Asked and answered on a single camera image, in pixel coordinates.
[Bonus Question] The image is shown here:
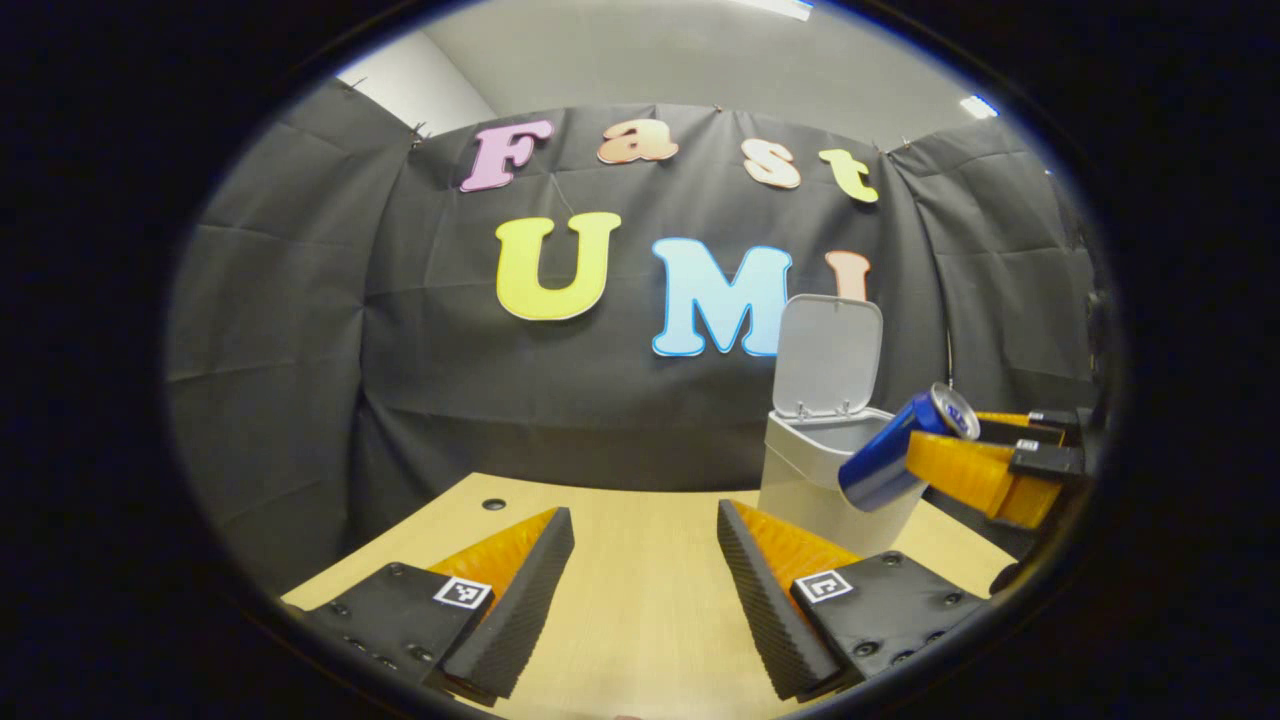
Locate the blue pop can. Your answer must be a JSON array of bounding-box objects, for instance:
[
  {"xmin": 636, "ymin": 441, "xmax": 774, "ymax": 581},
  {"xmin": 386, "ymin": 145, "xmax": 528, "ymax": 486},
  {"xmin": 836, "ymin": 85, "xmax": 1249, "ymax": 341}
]
[{"xmin": 838, "ymin": 382, "xmax": 982, "ymax": 513}]

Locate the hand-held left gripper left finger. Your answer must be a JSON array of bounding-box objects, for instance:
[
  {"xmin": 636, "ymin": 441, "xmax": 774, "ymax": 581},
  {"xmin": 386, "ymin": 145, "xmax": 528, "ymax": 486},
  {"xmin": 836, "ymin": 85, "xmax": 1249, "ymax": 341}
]
[{"xmin": 285, "ymin": 506, "xmax": 577, "ymax": 706}]

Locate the white desktop garbage bin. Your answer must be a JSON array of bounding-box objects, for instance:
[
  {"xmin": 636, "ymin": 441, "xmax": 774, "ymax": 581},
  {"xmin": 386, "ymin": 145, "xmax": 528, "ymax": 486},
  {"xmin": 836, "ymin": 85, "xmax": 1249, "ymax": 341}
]
[{"xmin": 757, "ymin": 294, "xmax": 926, "ymax": 558}]

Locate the black backdrop cloth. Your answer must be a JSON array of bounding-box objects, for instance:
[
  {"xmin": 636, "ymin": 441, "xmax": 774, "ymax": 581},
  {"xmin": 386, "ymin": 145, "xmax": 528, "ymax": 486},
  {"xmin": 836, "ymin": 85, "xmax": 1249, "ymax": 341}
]
[{"xmin": 165, "ymin": 80, "xmax": 1111, "ymax": 601}]

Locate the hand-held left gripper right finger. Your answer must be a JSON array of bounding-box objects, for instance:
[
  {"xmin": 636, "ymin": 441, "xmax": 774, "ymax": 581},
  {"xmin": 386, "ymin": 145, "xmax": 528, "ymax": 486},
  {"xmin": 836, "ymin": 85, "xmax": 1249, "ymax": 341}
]
[{"xmin": 717, "ymin": 498, "xmax": 1001, "ymax": 701}]

